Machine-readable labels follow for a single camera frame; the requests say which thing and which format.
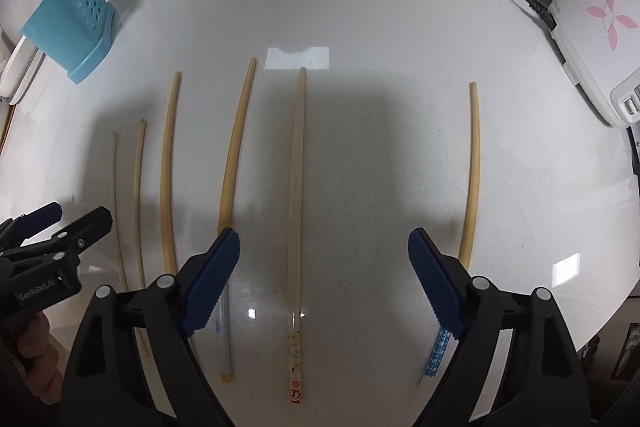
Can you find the red patterned bamboo chopstick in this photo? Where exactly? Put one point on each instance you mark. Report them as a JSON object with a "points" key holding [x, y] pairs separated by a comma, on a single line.
{"points": [[297, 207]]}

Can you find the blue plastic utensil holder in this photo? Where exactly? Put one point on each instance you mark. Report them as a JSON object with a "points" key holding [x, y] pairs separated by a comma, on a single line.
{"points": [[65, 27]]}

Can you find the blue patterned bamboo chopstick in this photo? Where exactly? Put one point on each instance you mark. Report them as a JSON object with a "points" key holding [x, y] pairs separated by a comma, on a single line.
{"points": [[473, 99]]}

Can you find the white plate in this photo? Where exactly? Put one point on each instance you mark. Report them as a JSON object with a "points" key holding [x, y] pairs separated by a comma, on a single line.
{"points": [[22, 77]]}

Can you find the round wooden board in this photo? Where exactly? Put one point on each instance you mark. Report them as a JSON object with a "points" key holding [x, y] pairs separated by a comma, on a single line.
{"points": [[6, 127]]}

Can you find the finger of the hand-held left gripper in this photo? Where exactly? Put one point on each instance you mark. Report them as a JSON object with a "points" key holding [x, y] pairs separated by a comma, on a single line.
{"points": [[85, 224], [42, 213]]}

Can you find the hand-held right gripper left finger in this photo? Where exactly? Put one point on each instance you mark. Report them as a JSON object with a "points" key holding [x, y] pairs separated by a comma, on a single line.
{"points": [[212, 287]]}

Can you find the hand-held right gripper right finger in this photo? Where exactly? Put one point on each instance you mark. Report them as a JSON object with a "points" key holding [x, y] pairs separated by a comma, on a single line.
{"points": [[435, 282]]}

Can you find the white ended bamboo chopstick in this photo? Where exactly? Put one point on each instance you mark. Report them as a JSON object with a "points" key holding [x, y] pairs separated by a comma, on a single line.
{"points": [[240, 122], [175, 92]]}

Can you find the white flowered rice cooker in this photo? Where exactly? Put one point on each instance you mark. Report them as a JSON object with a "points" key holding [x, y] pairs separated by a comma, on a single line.
{"points": [[595, 27]]}

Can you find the person's left hand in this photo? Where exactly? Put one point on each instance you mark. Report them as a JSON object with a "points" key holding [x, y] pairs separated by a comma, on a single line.
{"points": [[42, 367]]}

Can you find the thin plain wooden chopstick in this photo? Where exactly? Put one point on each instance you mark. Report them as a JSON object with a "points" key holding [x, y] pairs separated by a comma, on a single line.
{"points": [[142, 129], [113, 152]]}

